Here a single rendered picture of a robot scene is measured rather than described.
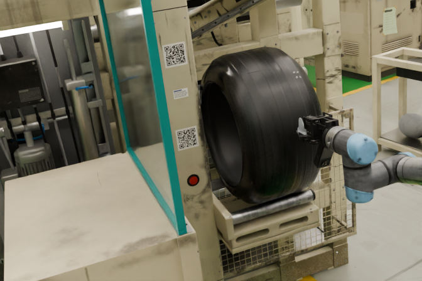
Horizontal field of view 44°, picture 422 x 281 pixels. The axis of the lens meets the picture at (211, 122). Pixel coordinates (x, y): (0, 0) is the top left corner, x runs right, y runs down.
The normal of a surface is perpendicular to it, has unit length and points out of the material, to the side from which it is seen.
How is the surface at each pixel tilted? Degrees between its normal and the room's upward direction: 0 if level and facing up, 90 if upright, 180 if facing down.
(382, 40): 90
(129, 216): 0
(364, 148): 85
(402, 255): 0
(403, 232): 0
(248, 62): 18
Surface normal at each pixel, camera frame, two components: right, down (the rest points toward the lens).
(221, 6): 0.35, 0.29
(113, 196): -0.12, -0.93
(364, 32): -0.85, 0.28
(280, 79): 0.14, -0.52
